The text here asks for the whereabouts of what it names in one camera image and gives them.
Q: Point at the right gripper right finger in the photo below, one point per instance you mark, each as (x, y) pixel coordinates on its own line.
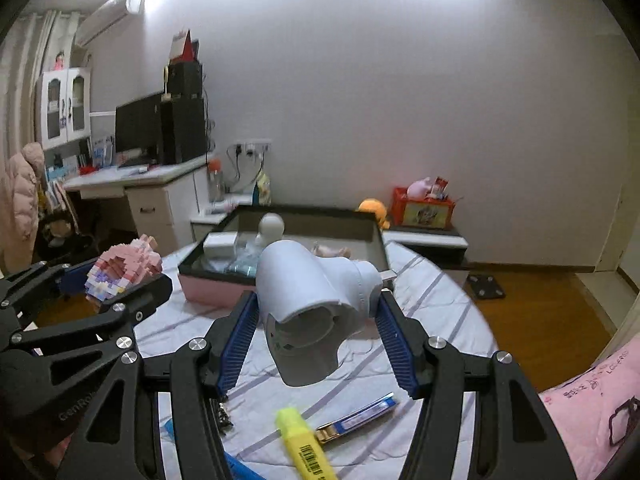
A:
(514, 436)

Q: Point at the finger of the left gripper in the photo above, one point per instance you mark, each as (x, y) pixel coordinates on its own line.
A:
(135, 299)
(75, 277)

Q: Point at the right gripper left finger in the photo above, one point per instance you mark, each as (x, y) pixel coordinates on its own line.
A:
(119, 436)

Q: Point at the pink block donut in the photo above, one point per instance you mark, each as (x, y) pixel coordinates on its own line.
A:
(121, 267)

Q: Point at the black hair clip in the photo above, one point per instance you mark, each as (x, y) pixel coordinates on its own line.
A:
(223, 419)

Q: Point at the white power adapter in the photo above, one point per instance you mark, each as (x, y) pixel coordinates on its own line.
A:
(220, 245)

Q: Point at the white mini hair dryer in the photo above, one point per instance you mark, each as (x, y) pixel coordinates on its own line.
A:
(310, 305)

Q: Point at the yellow highlighter pen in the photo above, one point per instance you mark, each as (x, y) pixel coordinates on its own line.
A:
(304, 449)

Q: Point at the white fluffy ball toy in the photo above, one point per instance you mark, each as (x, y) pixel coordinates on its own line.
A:
(270, 229)

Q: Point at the pink doll figure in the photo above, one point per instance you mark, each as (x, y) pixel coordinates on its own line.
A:
(324, 251)

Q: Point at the pink bed quilt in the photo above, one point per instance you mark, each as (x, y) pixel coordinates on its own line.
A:
(593, 410)

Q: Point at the pink puffer jacket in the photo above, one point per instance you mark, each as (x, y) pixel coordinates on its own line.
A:
(20, 183)

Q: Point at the blue highlighter pen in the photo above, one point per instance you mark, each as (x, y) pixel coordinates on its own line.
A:
(238, 470)

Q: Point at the pink black storage box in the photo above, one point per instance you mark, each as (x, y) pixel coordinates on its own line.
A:
(218, 281)

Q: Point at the white computer desk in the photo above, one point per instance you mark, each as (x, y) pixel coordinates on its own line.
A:
(158, 201)

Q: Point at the white bedside drawer unit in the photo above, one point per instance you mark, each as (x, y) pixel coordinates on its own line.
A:
(212, 214)

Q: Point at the striped white table cover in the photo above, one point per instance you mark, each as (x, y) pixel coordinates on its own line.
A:
(426, 314)

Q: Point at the black bathroom scale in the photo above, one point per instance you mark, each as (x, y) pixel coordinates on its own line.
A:
(485, 287)

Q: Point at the black computer monitor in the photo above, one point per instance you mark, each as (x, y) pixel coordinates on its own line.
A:
(138, 127)

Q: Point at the red-capped water bottle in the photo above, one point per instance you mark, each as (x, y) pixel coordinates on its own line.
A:
(215, 179)

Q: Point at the white glass-door cabinet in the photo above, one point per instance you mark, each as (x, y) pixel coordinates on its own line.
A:
(63, 107)

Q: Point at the yellow blue snack bag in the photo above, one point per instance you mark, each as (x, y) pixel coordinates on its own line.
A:
(262, 189)

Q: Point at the low white black bench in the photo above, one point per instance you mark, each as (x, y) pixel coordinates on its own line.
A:
(445, 247)

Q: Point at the small doll figurine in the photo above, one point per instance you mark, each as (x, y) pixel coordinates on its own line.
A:
(59, 62)

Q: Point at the black speaker box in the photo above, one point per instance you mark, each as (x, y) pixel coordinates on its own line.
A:
(184, 80)

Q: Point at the beige curtain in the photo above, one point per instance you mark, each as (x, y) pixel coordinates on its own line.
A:
(31, 48)

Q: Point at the orange octopus plush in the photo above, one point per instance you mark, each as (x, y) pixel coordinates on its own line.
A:
(376, 207)

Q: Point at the red toy storage box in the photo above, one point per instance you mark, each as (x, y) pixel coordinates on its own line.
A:
(427, 214)

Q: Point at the red desk calendar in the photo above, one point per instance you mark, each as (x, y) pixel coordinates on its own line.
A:
(181, 49)

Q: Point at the white air conditioner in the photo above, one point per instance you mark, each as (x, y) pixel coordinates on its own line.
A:
(109, 14)

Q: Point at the white wall power strip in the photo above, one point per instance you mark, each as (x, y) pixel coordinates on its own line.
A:
(251, 147)

